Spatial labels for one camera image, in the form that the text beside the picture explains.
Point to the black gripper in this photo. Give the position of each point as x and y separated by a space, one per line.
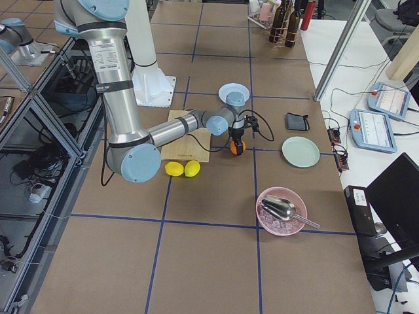
237 134

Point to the orange mandarin fruit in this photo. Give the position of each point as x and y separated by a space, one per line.
234 148

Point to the light blue plate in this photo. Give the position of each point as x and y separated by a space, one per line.
233 87

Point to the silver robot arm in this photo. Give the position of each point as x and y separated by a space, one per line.
121 46
14 34

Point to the light green plate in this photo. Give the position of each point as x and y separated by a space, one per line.
300 152

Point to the wooden cutting board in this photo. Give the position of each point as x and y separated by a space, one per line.
188 147

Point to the yellow lemon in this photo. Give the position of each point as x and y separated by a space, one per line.
174 169
192 168

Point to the folded grey cloth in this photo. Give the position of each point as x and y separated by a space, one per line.
297 122

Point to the metal scoop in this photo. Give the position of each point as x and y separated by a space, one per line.
284 210

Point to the pink bowl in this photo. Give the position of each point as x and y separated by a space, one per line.
276 226

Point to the orange black usb hub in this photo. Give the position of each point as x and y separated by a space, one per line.
334 135
341 158

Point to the dark wine bottle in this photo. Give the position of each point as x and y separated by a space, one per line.
277 22
293 25

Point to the blue teach pendant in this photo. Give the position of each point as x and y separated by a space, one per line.
390 100
372 131

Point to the black computer box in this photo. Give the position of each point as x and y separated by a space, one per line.
360 211

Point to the red thermos bottle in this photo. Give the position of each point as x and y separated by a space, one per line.
308 13

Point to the black computer monitor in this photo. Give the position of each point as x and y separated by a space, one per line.
394 197

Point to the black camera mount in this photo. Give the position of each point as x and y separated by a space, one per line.
252 122

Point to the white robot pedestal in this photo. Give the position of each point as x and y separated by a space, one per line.
152 87

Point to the copper wire bottle rack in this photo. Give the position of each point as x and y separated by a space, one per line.
262 14

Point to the aluminium frame post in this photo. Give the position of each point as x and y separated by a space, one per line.
348 32

